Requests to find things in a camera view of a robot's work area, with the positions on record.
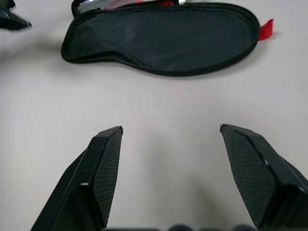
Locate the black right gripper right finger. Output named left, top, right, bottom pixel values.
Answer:
left=219, top=123, right=308, bottom=231

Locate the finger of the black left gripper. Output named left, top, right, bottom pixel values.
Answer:
left=0, top=0, right=16, bottom=12
left=0, top=10, right=33, bottom=31

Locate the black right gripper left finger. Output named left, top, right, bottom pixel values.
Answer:
left=30, top=125, right=124, bottom=231

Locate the red and black paddle case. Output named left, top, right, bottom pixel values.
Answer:
left=61, top=0, right=275, bottom=77

